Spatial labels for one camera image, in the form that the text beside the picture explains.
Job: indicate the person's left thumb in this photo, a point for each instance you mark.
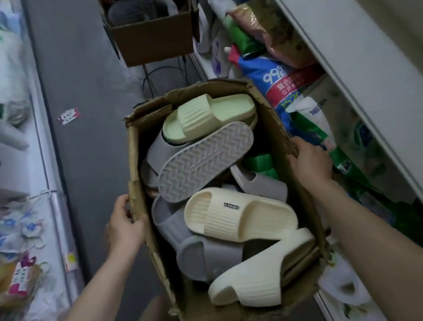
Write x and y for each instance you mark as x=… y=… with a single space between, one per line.
x=138 y=221

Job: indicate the yellow price tag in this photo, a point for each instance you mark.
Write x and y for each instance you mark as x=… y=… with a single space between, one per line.
x=70 y=260

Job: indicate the white plastic bottle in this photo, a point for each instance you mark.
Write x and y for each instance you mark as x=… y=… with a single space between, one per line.
x=219 y=53

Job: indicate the red white paper label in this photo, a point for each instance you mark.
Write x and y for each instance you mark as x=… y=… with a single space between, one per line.
x=68 y=116

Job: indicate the yellow packet with pink label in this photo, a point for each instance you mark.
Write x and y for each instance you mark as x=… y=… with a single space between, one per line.
x=8 y=281

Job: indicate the blue red bag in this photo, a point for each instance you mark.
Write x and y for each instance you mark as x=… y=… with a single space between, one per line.
x=283 y=83

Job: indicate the white display shelf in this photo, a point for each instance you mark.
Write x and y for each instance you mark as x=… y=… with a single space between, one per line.
x=43 y=150

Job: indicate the dark grey slippers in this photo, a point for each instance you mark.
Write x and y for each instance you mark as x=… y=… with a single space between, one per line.
x=139 y=8

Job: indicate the blue white patterned packets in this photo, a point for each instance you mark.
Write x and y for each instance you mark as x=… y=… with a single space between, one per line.
x=13 y=231

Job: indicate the light green slipper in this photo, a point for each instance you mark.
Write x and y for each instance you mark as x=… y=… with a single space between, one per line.
x=205 y=116

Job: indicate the green white bag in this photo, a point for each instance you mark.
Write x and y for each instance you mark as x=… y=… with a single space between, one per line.
x=325 y=134

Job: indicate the person's right thumb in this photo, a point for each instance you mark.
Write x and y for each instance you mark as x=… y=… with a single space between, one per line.
x=293 y=163

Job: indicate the grey slipper with ridged sole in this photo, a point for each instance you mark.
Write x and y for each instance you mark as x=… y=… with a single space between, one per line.
x=204 y=163

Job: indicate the green packet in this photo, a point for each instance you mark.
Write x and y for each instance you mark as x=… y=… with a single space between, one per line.
x=243 y=40

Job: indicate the white packet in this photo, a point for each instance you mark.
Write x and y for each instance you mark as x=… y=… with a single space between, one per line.
x=343 y=285

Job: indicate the person's left hand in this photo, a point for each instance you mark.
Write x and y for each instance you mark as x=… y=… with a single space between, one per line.
x=121 y=234

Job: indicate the person's right forearm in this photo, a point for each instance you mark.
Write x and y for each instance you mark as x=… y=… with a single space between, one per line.
x=390 y=259

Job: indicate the cream ribbed slipper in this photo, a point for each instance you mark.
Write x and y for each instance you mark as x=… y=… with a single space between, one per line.
x=263 y=275

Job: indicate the light grey slipper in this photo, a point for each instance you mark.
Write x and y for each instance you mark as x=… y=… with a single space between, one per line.
x=260 y=185

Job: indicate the worn cardboard box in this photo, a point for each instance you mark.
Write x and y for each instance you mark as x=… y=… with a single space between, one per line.
x=139 y=176

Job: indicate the cream slipper with black label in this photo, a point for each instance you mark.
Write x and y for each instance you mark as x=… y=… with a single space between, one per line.
x=238 y=213

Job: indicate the white tiled shelf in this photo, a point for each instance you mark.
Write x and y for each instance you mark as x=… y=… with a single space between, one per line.
x=378 y=64

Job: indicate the person's right hand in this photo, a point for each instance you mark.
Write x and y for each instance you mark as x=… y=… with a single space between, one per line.
x=312 y=167

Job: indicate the brown green bag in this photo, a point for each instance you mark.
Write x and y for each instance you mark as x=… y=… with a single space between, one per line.
x=275 y=27

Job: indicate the person's leg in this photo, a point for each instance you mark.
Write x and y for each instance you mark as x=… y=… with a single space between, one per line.
x=154 y=311

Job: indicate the small cardboard box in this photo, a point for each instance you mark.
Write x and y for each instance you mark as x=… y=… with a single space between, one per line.
x=154 y=33

